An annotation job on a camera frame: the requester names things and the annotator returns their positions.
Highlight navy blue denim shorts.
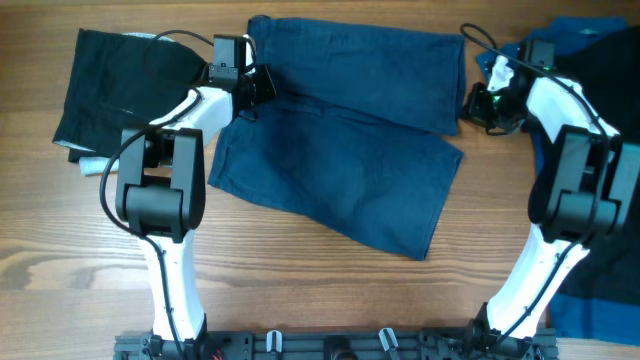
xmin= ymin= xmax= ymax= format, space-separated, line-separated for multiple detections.
xmin=208 ymin=16 xmax=466 ymax=261

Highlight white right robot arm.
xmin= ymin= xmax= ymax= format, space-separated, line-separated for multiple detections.
xmin=465 ymin=54 xmax=639 ymax=352

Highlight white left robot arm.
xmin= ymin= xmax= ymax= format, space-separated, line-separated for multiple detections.
xmin=115 ymin=65 xmax=276 ymax=345

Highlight folded light blue garment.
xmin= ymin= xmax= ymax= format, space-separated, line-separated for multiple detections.
xmin=78 ymin=157 xmax=110 ymax=176

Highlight blue polo shirt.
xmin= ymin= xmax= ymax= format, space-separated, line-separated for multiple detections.
xmin=474 ymin=15 xmax=640 ymax=347

